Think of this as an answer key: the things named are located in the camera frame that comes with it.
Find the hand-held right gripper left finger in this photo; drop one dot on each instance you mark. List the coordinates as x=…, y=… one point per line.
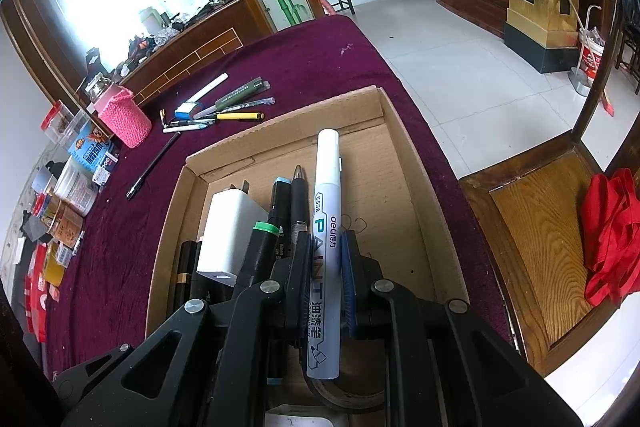
x=302, y=279

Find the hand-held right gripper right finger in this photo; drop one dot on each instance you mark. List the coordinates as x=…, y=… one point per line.
x=348, y=279

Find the black marker green cap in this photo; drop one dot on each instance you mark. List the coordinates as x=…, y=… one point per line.
x=262, y=242

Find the black gel pen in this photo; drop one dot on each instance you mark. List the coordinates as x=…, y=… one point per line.
x=299, y=202

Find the black marker blue cap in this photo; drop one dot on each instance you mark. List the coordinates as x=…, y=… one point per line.
x=280, y=202

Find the cardboard box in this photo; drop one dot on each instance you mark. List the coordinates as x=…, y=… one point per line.
x=390, y=207

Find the white charger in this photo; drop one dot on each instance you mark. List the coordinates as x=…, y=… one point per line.
x=230, y=232

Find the white paint marker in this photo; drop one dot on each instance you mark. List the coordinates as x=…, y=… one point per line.
x=327, y=187

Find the black tube gold band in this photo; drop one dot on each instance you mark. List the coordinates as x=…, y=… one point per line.
x=186, y=267

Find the slim black pen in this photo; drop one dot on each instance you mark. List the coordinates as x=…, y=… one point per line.
x=152, y=167

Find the long white pen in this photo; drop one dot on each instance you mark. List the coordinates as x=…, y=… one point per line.
x=190, y=126

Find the green pen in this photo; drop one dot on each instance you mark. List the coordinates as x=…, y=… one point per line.
x=242, y=93

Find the white stick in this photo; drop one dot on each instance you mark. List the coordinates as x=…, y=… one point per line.
x=210, y=89

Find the yellow black pen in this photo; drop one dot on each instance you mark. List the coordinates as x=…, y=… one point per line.
x=163, y=117

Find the maroon velvet tablecloth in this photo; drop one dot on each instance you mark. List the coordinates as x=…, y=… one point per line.
x=310, y=62

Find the small blue white box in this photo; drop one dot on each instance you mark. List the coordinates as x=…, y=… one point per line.
x=105, y=169

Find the clear jar brown label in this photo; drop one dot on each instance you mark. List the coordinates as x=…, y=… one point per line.
x=67, y=227

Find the pink knitted bottle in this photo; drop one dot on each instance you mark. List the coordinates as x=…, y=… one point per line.
x=122, y=117

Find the white plastic jar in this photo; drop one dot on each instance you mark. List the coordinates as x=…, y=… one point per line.
x=75, y=187

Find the blue label plastic jar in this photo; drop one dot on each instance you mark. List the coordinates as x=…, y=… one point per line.
x=92, y=149

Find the red cloth bag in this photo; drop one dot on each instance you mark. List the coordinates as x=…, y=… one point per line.
x=610, y=237

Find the red packet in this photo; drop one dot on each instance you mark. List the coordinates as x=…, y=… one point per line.
x=36, y=292

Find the clear jar red lid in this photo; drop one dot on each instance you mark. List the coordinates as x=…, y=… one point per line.
x=62, y=122

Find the broom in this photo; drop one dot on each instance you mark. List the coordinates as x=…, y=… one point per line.
x=580, y=27

